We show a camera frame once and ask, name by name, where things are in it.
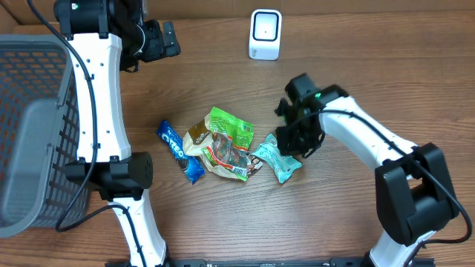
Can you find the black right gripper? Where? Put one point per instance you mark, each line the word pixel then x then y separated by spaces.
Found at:
pixel 287 148

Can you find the beige nut snack bag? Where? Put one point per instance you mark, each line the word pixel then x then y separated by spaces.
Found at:
pixel 196 139

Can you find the white barcode scanner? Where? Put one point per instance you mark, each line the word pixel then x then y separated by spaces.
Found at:
pixel 265 34

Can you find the blue Oreo cookie pack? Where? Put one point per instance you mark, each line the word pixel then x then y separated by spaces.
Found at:
pixel 188 164

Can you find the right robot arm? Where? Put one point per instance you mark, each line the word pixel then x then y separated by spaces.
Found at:
pixel 414 192

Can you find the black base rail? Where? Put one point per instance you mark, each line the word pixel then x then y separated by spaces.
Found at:
pixel 334 262

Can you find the grey plastic mesh basket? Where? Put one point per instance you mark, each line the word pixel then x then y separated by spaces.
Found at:
pixel 39 131

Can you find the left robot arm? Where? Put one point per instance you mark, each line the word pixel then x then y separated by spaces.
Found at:
pixel 105 38

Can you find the mint green snack pack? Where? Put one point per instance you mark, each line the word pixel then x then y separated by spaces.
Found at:
pixel 283 166

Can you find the green candy snack bag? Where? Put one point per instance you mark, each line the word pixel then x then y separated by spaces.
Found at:
pixel 238 130

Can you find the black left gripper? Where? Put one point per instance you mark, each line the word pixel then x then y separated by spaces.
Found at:
pixel 158 50

